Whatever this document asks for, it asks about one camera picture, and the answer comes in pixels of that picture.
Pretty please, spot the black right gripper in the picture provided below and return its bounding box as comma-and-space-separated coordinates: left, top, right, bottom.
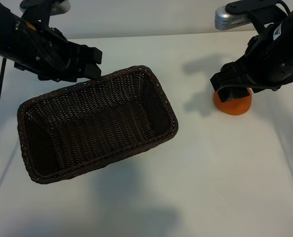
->
209, 21, 293, 104

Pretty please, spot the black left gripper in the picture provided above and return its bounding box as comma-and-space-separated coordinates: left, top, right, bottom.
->
12, 21, 103, 83

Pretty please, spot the orange fruit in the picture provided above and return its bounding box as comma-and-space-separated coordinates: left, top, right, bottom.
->
213, 87, 252, 116

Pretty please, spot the dark brown wicker basket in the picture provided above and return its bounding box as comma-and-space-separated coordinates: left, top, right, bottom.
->
17, 65, 179, 185

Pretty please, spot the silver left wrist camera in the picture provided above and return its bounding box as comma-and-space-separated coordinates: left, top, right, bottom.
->
19, 0, 71, 13

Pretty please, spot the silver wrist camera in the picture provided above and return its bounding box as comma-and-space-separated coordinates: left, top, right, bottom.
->
19, 0, 71, 13
214, 6, 249, 32

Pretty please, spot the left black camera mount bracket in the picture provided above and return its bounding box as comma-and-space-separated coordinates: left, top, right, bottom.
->
19, 0, 53, 28

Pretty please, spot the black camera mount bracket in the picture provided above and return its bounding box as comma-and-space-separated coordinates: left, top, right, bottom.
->
224, 0, 289, 28
19, 0, 53, 28

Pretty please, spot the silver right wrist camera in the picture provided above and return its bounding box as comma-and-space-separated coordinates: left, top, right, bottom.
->
214, 6, 249, 32

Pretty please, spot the right black camera mount bracket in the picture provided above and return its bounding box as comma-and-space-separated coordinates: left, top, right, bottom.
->
224, 0, 289, 28

